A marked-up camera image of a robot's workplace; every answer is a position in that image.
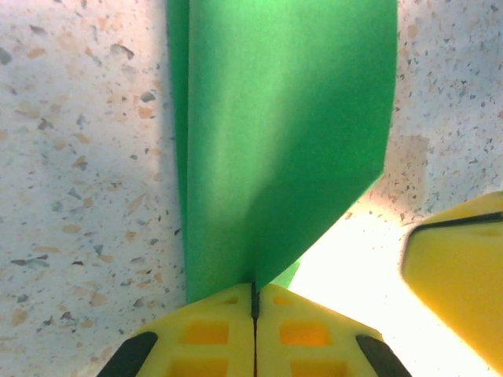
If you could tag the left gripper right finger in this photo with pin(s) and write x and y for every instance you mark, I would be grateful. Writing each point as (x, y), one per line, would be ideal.
(306, 341)

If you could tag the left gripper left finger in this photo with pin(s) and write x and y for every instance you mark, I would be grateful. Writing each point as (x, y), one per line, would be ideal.
(208, 337)

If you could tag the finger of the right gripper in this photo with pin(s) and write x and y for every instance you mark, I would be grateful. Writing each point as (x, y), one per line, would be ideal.
(463, 275)
(487, 204)

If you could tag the green square paper sheet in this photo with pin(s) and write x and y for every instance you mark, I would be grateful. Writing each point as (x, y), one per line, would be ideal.
(275, 118)

